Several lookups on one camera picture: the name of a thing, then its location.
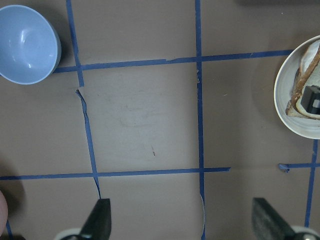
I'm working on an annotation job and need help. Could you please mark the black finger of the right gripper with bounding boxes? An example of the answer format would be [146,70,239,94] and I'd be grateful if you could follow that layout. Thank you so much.
[300,85,320,115]

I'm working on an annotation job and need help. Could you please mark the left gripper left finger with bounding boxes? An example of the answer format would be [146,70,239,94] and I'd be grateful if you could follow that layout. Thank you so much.
[79,198,111,239]

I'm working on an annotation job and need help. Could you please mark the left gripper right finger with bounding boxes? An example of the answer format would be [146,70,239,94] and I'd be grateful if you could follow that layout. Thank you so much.
[251,197,295,240]

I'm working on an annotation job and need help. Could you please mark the bread slice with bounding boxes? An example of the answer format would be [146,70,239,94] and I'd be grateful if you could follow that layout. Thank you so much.
[285,68,320,121]
[290,47,320,114]

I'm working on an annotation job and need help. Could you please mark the white plate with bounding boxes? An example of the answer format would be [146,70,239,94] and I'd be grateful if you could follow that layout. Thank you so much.
[273,36,320,140]

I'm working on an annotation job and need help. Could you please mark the bread slice on plate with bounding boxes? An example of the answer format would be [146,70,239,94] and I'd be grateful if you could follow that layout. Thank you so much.
[285,68,320,121]

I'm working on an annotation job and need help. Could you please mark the fried egg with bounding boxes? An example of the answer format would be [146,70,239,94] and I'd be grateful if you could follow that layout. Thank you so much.
[299,40,320,75]

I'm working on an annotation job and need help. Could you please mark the pink bowl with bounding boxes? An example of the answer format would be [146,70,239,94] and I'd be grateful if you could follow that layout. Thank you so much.
[0,192,8,235]

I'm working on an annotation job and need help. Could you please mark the blue bowl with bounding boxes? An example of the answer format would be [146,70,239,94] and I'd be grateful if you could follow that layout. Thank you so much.
[0,4,62,85]

